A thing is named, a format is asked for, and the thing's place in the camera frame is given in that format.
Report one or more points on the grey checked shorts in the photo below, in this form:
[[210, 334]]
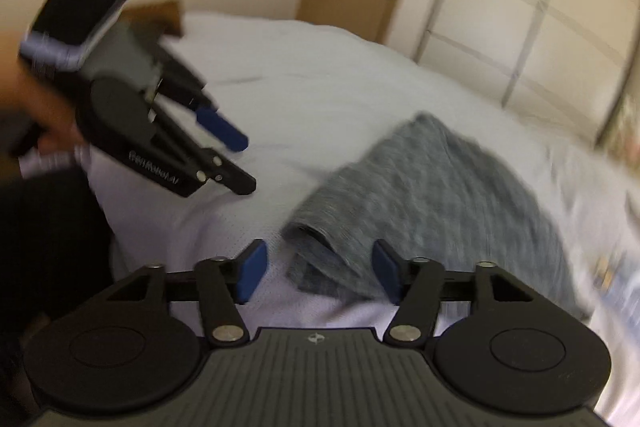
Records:
[[440, 187]]

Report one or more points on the cream wardrobe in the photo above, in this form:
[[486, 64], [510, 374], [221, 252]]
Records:
[[500, 7]]

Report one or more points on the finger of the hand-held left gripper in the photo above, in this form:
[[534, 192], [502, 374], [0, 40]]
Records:
[[235, 177], [222, 129]]

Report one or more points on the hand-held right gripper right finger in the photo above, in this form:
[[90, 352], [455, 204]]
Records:
[[387, 272]]

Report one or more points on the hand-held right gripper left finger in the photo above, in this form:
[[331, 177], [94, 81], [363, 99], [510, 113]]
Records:
[[252, 272]]

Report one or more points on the brown headboard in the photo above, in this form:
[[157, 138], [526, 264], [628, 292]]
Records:
[[160, 17]]

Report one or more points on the bed with white sheet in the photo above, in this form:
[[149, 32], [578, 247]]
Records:
[[325, 72]]

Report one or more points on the person's left hand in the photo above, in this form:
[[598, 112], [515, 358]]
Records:
[[50, 107]]

